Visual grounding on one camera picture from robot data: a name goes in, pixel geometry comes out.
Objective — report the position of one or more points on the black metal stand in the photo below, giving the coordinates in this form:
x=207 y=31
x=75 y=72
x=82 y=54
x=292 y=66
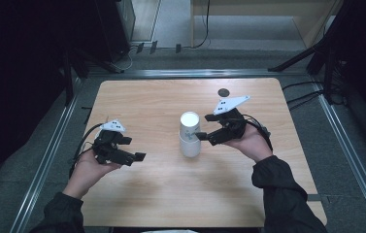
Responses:
x=73 y=64

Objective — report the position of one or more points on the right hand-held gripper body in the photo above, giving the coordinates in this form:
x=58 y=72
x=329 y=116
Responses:
x=232 y=124

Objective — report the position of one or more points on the metal floor rail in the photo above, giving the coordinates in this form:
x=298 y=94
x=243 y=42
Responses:
x=352 y=155
x=196 y=73
x=46 y=165

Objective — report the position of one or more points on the upturned printed paper cup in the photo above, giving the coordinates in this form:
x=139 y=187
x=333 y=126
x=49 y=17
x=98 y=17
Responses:
x=189 y=149
x=190 y=126

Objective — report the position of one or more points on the grey tape strip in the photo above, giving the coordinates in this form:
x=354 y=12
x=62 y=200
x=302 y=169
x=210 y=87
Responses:
x=316 y=197

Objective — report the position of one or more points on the person's left hand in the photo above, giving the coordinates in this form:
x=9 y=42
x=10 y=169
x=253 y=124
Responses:
x=83 y=174

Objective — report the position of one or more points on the light wooden furniture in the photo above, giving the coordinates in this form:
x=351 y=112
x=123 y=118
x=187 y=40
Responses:
x=310 y=19

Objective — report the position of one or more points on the person's right hand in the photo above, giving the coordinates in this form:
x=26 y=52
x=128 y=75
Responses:
x=251 y=142

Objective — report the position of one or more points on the black cabinet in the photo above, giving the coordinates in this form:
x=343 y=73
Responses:
x=114 y=29

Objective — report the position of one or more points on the black tripod stand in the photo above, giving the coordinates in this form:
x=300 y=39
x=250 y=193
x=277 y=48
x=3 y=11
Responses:
x=326 y=39

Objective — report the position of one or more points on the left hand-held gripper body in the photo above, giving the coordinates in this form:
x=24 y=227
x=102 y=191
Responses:
x=109 y=145

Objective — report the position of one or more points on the dark round table grommet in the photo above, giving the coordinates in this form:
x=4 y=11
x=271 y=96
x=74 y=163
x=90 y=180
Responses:
x=223 y=92

